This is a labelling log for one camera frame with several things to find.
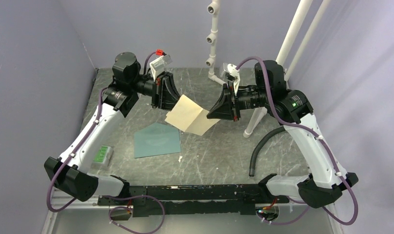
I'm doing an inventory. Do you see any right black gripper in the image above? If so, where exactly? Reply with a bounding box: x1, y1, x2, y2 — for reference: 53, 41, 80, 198
206, 80, 270, 121

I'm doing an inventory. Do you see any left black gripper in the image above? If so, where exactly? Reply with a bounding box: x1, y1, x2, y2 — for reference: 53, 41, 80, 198
130, 71, 188, 114

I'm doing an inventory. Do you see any cream letter paper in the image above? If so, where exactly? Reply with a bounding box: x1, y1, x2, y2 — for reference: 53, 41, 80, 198
165, 95, 220, 136

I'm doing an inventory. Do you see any teal envelope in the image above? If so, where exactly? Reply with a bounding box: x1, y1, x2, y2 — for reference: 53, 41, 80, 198
134, 123, 181, 158

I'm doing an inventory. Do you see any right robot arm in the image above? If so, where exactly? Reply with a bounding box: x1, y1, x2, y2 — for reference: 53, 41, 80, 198
207, 60, 358, 208

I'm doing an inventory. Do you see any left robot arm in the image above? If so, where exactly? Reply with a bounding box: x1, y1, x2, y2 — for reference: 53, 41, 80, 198
44, 50, 180, 205

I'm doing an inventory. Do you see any black foam tube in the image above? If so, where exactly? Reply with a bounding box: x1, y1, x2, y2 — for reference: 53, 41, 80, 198
248, 126, 285, 177

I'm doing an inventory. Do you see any green label plastic box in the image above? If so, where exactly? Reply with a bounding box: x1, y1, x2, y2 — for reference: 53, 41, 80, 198
92, 145, 113, 168

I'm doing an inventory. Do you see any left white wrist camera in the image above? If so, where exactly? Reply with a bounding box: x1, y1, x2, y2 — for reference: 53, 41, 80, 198
150, 49, 172, 81

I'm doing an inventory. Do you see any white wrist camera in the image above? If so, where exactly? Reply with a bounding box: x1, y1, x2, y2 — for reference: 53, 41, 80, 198
222, 63, 241, 95
150, 49, 172, 81

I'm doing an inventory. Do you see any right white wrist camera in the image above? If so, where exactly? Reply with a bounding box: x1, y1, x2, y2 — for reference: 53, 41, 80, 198
222, 63, 241, 95

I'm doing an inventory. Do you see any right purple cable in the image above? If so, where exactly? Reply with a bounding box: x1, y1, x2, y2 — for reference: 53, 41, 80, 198
235, 56, 359, 226

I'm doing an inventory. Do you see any purple cable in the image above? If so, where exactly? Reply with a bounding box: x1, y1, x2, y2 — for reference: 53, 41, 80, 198
235, 56, 359, 226
46, 51, 167, 234

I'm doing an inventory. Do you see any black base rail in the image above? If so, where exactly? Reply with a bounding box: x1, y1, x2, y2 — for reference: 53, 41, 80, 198
98, 184, 288, 217

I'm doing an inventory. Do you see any white pvc pipe frame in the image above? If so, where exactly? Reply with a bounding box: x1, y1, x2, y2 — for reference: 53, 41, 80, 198
206, 0, 330, 138

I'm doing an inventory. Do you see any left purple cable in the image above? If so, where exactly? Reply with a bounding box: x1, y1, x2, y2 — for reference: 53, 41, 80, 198
46, 51, 167, 234

